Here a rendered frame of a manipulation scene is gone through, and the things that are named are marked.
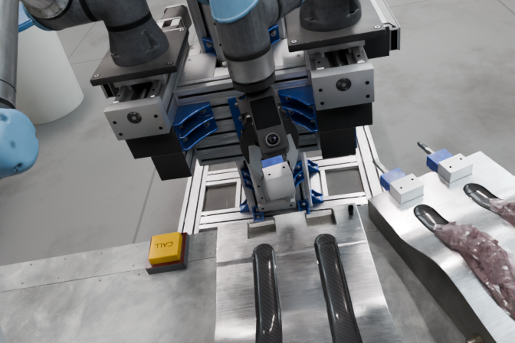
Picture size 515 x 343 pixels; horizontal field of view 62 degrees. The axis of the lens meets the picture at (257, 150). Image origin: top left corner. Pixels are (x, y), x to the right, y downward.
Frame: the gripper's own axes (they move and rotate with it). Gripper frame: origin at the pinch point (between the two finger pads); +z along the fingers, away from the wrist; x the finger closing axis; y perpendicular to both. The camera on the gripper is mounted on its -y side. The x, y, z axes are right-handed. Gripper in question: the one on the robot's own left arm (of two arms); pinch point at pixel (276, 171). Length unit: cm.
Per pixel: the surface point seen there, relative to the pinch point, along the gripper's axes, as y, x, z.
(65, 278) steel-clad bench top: 3, 48, 15
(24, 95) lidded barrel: 224, 135, 70
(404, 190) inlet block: -7.2, -21.7, 6.9
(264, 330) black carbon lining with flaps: -25.5, 9.5, 6.8
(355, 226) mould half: -12.5, -10.0, 6.1
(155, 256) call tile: -1.4, 27.2, 11.3
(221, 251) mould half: -9.3, 13.7, 6.0
